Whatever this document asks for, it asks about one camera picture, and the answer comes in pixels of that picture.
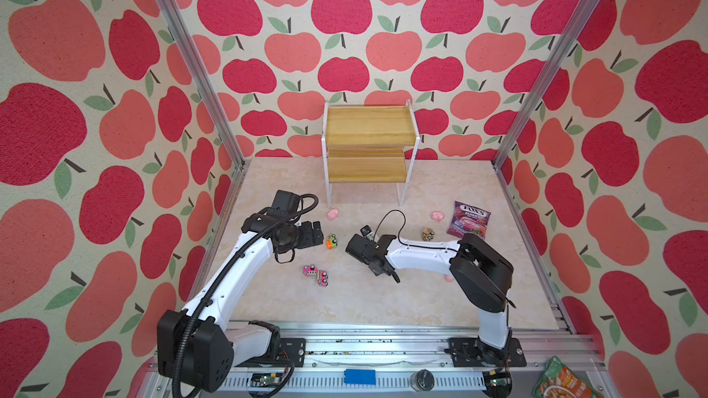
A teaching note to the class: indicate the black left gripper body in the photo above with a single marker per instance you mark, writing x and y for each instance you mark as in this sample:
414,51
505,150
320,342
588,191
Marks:
302,236

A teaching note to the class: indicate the wooden two-tier shelf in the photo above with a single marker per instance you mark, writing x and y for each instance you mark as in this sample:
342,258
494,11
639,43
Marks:
369,145

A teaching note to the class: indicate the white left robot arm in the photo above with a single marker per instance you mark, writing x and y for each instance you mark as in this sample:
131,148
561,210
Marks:
193,348

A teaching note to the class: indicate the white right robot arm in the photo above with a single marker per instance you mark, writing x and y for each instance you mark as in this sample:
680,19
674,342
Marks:
483,274

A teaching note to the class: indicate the pink toy car upper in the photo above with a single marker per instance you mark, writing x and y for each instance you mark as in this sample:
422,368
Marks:
310,271

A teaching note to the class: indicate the orange green toy car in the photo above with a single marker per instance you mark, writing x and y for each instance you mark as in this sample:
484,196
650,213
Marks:
331,242

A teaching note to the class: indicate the pink green toy truck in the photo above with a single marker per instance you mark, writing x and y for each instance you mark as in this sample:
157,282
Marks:
322,279

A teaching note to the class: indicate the multicolour toy car right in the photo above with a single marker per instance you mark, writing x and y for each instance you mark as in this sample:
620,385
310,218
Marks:
428,234

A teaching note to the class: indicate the purple candy bag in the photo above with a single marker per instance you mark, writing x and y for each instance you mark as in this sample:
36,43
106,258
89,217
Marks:
468,219

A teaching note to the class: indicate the round metal knob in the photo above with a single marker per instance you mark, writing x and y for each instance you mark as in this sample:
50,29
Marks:
422,381

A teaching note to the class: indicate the green snack packet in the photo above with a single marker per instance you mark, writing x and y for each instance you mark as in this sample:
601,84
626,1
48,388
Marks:
558,381

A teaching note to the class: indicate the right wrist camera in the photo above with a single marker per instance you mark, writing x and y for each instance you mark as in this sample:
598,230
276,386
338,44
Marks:
367,232

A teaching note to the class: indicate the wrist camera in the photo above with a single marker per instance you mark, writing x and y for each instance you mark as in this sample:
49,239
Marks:
367,232
285,203

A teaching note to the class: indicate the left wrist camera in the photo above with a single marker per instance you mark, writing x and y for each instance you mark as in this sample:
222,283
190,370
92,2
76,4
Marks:
285,203

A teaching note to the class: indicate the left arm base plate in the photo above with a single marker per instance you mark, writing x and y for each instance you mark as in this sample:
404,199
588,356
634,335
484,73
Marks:
289,350

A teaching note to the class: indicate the aluminium front rail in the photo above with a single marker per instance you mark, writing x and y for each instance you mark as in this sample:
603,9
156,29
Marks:
395,353

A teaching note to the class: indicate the blue block on rail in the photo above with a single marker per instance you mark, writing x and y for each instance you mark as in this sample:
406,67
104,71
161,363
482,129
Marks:
360,377

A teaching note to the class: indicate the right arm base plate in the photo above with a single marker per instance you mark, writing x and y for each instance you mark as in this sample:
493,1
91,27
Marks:
472,353

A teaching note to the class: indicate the left aluminium frame post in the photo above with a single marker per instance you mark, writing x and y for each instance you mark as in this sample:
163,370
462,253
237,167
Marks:
201,80

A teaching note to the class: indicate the aluminium frame post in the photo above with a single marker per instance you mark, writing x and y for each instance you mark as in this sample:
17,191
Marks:
567,40
201,80

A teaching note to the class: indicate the right aluminium frame post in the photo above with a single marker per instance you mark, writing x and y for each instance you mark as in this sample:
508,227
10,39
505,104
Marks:
567,40

